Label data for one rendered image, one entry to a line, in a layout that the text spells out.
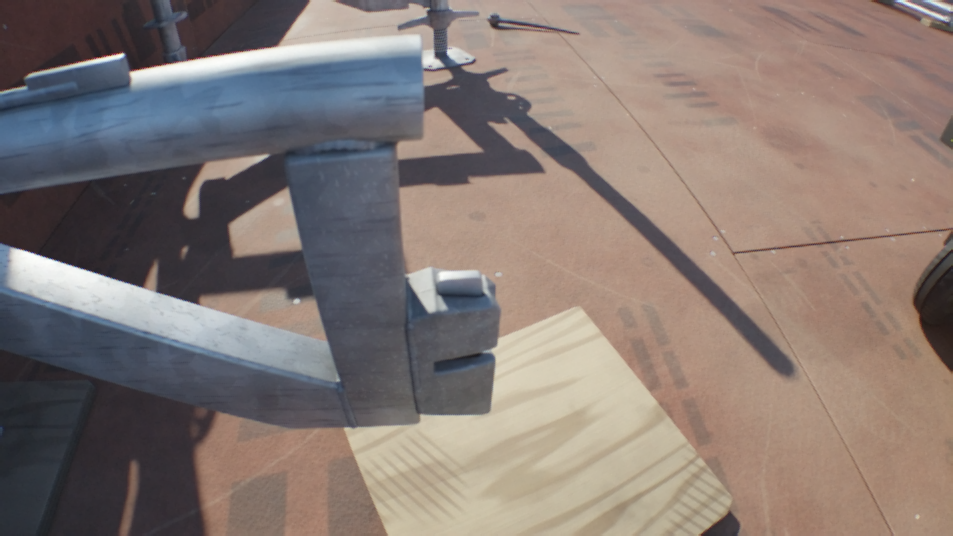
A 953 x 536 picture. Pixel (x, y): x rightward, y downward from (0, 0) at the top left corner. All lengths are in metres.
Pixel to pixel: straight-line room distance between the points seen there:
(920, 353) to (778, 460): 0.35
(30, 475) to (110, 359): 0.35
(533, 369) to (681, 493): 0.21
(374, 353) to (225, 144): 0.16
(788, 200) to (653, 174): 0.28
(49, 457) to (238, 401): 0.37
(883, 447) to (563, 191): 0.61
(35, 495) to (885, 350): 1.10
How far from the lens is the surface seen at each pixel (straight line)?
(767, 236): 0.87
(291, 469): 0.54
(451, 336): 0.30
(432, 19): 1.32
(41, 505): 0.67
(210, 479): 0.58
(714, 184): 0.95
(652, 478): 0.51
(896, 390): 0.77
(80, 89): 0.26
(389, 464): 0.50
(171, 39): 1.46
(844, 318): 0.81
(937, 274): 0.82
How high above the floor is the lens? 0.47
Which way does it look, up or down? 44 degrees down
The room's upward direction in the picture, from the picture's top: straight up
